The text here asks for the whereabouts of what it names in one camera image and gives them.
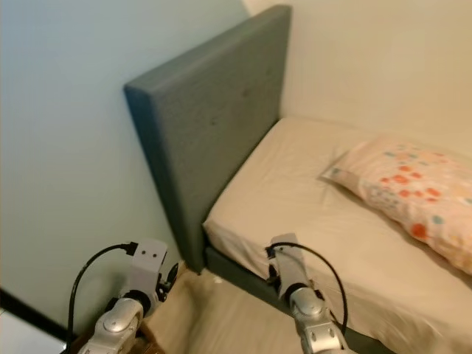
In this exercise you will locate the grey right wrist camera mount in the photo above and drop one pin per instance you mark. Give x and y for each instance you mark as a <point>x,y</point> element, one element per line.
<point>287,262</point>

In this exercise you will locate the dark teal padded headboard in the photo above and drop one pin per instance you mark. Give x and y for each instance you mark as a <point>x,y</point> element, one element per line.
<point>206,125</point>

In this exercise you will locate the mattress with beige sheet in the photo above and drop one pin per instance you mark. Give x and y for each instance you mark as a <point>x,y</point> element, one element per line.
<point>324,228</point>

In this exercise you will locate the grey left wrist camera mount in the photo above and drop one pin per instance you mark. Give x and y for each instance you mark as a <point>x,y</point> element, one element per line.
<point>147,265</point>

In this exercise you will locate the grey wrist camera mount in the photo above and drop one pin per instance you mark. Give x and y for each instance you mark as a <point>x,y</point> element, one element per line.
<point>287,262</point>
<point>147,265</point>

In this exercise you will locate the dark teal bed frame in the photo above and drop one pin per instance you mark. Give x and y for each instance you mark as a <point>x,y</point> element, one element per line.
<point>243,276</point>

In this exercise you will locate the pink pillow with orange dots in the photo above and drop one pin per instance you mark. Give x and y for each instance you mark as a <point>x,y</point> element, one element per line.
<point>413,184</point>

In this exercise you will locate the black door frame strip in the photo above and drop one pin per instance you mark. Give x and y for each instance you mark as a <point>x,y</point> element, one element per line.
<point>29,313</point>

